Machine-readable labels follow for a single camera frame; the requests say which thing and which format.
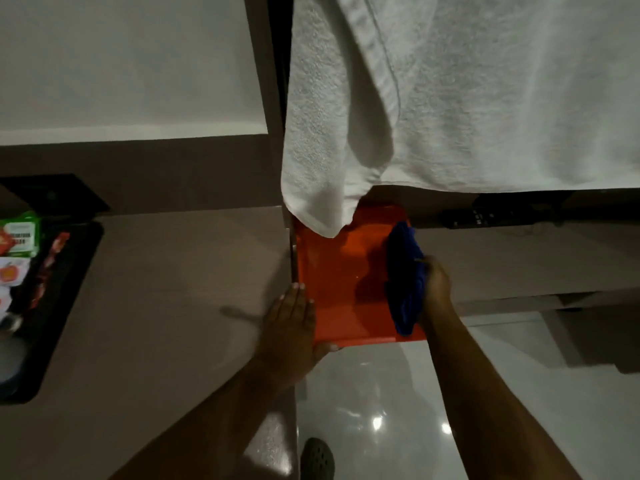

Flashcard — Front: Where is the person's right hand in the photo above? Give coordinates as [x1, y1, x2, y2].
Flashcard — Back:
[414, 255, 453, 329]

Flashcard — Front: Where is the person's left hand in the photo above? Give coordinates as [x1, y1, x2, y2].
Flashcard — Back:
[255, 283, 342, 388]

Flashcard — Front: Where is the blue cleaning cloth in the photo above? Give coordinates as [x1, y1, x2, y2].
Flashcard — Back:
[384, 221, 429, 337]

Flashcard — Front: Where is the orange plastic tray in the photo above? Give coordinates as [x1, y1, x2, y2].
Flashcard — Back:
[293, 205, 428, 347]

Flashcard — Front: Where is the person's left forearm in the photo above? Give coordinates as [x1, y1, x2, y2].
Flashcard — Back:
[107, 356, 301, 480]

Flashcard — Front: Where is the person's right forearm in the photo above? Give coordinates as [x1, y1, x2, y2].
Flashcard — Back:
[422, 301, 583, 480]

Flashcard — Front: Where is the black remote control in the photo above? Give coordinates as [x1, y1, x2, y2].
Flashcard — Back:
[440, 207, 536, 229]

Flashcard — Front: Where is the dark green shoe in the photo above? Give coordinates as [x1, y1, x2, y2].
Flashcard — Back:
[301, 437, 335, 480]

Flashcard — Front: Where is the white hanging towel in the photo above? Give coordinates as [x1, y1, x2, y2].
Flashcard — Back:
[280, 0, 640, 239]

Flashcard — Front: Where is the black serving tray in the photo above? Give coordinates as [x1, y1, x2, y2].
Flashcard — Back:
[0, 221, 105, 405]

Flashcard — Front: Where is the red sachet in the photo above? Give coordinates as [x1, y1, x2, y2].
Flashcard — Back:
[29, 232, 71, 310]

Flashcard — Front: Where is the white packet with red print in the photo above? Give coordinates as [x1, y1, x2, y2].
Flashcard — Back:
[0, 257, 32, 286]

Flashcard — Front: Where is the green snack packet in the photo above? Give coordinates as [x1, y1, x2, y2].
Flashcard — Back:
[0, 213, 43, 258]

